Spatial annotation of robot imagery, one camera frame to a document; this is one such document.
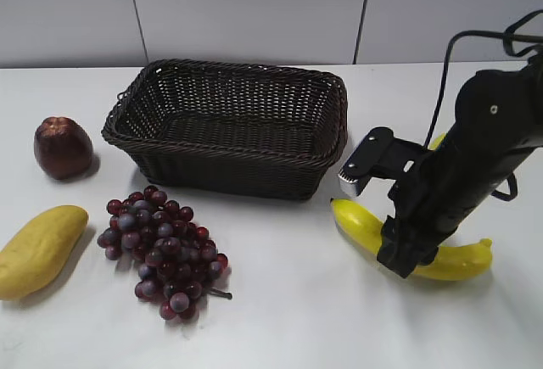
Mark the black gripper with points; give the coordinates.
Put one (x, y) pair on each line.
(441, 191)

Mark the yellow banana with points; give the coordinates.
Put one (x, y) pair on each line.
(451, 264)

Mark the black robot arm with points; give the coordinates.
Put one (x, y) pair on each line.
(498, 125)

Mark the yellow fruit behind arm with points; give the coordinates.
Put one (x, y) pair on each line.
(436, 142)

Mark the black wicker basket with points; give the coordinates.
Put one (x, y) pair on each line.
(245, 129)

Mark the purple grape bunch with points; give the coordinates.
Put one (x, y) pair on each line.
(177, 262)

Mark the dark red wax apple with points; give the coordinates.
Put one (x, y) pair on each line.
(62, 148)

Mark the yellow mango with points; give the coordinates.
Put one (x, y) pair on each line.
(37, 253)

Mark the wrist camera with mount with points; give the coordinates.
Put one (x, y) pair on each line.
(379, 155)

